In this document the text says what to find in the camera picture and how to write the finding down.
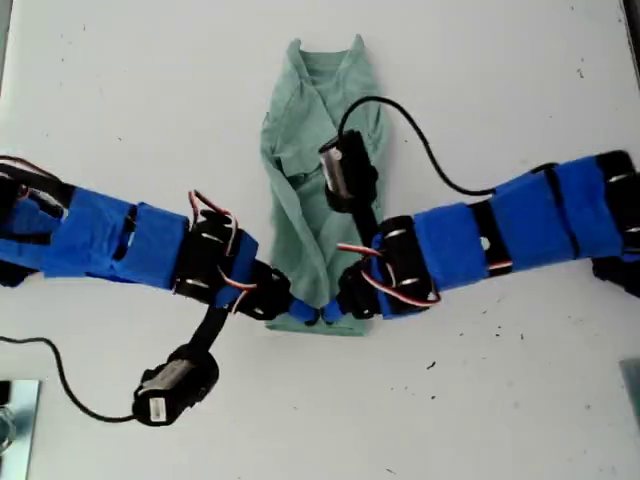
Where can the shiny steel plate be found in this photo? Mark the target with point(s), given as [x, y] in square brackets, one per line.
[22, 430]

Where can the green t-shirt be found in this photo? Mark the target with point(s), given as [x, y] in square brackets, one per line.
[295, 125]

